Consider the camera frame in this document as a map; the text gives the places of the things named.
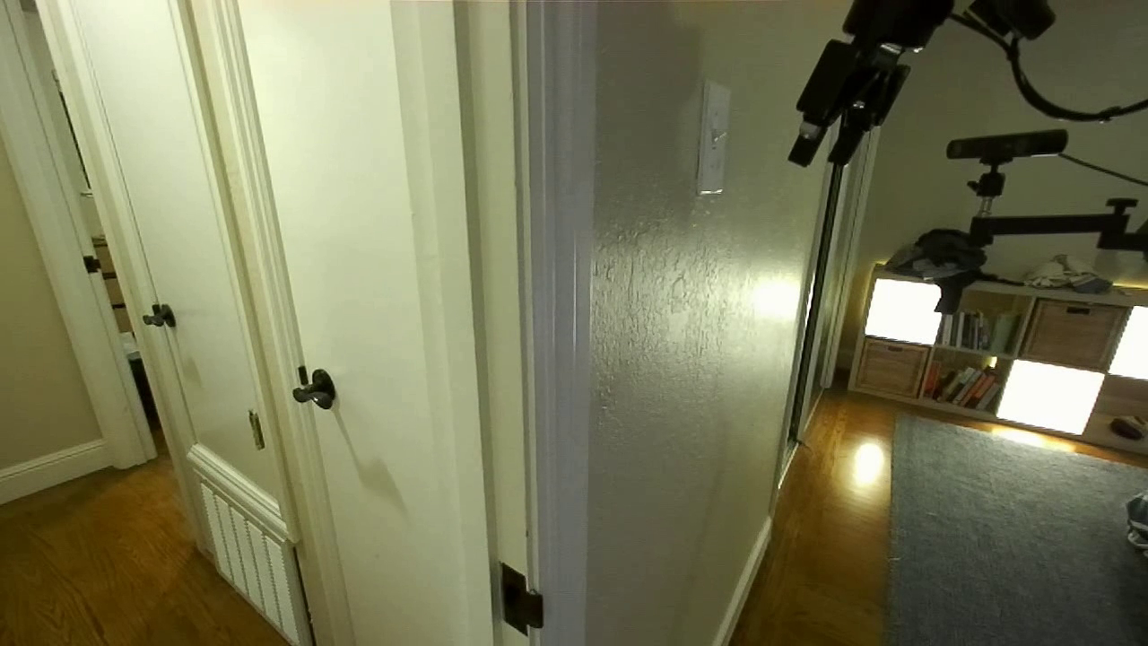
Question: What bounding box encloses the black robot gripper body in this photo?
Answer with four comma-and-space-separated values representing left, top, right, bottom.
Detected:
795, 34, 916, 131

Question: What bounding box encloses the mirrored sliding closet door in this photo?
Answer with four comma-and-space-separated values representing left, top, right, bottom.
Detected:
784, 118, 905, 450

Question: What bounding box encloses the black bag on shelf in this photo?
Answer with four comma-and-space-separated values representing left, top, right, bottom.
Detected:
885, 227, 992, 316

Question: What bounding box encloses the glowing white light panel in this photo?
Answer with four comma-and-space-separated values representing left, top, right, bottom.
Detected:
1105, 302, 1148, 385
992, 356, 1107, 439
861, 271, 948, 351

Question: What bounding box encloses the brown wicker storage bin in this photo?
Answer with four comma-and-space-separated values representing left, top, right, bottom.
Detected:
1019, 293, 1132, 373
850, 335, 931, 399
1085, 373, 1148, 453

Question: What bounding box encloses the row of upright books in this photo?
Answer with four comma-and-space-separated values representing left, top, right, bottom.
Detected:
948, 305, 1024, 360

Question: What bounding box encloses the pale clutter pile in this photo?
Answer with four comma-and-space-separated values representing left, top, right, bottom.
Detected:
1024, 252, 1119, 296

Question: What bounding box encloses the white storage shelf unit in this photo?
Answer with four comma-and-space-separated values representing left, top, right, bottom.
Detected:
842, 267, 1148, 460

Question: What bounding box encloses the row of leaning books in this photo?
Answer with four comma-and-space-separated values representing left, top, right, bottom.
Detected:
919, 356, 1008, 417

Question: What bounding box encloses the grey floor rug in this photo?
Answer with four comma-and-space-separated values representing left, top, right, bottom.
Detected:
881, 408, 1148, 646

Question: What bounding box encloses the white door with dark knob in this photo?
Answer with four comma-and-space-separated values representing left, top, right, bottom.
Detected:
229, 0, 494, 646

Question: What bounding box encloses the grey round object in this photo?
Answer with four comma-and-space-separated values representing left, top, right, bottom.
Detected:
1119, 491, 1148, 557

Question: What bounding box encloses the black door hinge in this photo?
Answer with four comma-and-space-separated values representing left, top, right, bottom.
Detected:
494, 558, 548, 640

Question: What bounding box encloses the white door with louvred bottom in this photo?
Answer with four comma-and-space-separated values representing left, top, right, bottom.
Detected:
50, 0, 307, 646

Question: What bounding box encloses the white wall light switch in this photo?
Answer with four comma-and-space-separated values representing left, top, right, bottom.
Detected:
696, 80, 734, 202

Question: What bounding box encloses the black stereo camera bar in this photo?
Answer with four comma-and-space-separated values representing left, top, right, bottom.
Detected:
942, 127, 1074, 165

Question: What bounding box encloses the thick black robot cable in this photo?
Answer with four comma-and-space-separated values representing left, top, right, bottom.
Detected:
949, 9, 1148, 127

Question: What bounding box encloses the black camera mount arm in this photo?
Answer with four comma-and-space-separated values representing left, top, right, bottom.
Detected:
966, 161, 1148, 263

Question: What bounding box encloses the thin black camera cable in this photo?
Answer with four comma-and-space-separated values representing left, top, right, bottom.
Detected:
1056, 146, 1148, 192

